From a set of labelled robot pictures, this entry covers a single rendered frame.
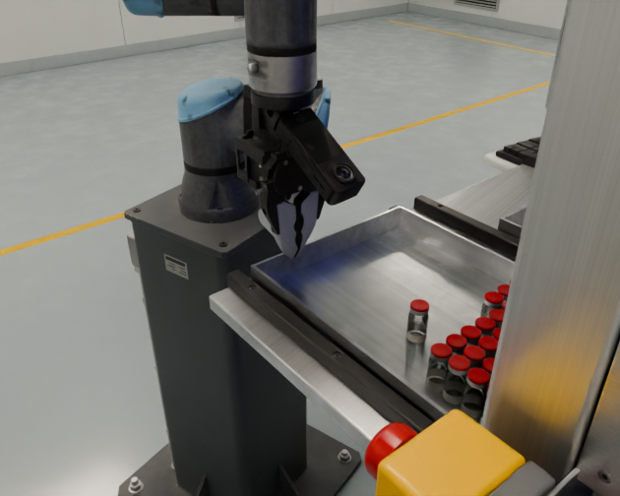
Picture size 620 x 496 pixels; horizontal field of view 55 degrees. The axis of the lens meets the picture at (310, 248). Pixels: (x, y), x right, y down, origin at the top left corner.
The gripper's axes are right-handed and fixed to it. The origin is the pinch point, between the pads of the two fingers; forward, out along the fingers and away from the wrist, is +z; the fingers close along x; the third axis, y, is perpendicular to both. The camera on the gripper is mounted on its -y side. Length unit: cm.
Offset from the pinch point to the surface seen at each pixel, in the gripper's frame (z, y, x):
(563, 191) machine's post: -26.4, -38.1, 12.3
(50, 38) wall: 69, 484, -115
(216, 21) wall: 74, 484, -272
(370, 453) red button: -8.5, -33.4, 19.7
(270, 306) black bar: 2.0, -5.1, 7.8
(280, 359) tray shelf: 4.1, -11.2, 10.8
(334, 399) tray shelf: 4.0, -19.2, 10.1
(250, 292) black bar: 2.1, -1.3, 8.0
